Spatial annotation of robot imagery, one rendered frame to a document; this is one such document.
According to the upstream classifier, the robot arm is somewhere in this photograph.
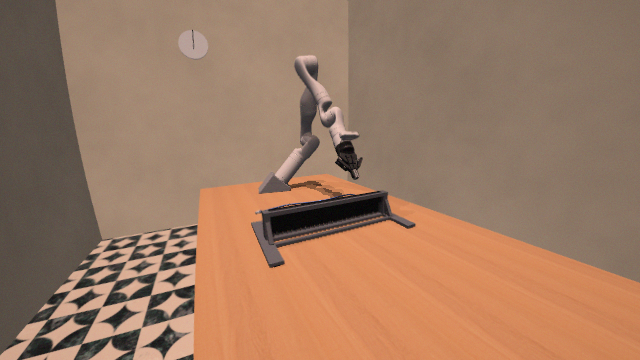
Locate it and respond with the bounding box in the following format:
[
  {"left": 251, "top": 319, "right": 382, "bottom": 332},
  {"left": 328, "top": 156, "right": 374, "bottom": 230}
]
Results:
[{"left": 275, "top": 55, "right": 359, "bottom": 184}]

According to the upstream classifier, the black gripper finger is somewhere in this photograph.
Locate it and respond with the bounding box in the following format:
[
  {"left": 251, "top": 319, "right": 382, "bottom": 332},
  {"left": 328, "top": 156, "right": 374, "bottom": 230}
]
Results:
[
  {"left": 351, "top": 154, "right": 363, "bottom": 180},
  {"left": 335, "top": 154, "right": 357, "bottom": 180}
]

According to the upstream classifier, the dark grey patch panel rack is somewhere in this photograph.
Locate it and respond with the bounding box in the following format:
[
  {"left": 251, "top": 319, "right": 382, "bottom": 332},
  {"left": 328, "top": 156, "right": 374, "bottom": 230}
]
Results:
[{"left": 251, "top": 190, "right": 416, "bottom": 267}]

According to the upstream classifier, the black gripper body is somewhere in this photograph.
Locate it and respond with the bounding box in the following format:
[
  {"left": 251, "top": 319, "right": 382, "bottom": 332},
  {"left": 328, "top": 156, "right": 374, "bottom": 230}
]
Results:
[{"left": 335, "top": 141, "right": 357, "bottom": 164}]

